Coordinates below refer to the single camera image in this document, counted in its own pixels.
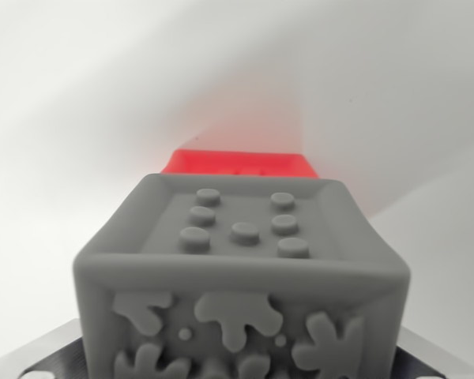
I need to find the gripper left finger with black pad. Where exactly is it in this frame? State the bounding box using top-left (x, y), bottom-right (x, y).
top-left (0, 318), bottom-right (91, 379)

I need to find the grey embossed rubber cube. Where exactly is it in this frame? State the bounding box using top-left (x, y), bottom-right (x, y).
top-left (73, 172), bottom-right (412, 379)

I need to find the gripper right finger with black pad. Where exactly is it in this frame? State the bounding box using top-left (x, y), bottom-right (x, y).
top-left (393, 326), bottom-right (474, 379)

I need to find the red rubber cube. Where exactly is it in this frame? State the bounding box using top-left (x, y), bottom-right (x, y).
top-left (160, 148), bottom-right (319, 179)

